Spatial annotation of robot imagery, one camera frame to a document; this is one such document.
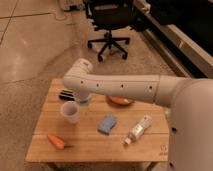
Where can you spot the black office chair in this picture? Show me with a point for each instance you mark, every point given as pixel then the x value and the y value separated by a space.
pixel 109 15

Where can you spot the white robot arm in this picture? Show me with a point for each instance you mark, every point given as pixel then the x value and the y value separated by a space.
pixel 190 101

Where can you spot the orange toy carrot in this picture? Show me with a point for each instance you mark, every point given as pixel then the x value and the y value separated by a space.
pixel 57 141

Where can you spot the blue sponge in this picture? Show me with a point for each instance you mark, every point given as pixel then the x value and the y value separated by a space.
pixel 107 123

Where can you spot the long workbench with rail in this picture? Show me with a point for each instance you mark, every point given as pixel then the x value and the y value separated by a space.
pixel 189 48

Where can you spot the clear plastic bottle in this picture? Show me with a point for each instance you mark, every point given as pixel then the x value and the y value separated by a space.
pixel 137 130

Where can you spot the wooden table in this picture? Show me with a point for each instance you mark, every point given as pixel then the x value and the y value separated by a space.
pixel 90 145

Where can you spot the black rectangular case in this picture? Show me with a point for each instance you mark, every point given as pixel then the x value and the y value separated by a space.
pixel 66 95

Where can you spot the translucent white cup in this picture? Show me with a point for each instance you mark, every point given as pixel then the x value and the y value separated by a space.
pixel 70 110

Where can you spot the orange ceramic bowl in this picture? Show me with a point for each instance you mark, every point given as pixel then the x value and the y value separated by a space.
pixel 120 101

